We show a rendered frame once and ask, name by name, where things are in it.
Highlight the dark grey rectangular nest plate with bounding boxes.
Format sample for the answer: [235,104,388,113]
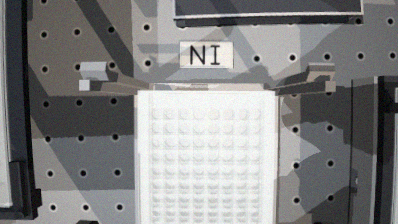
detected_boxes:
[172,0,364,27]

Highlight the grey perforated breadboard plate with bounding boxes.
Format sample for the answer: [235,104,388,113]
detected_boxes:
[0,0,398,224]

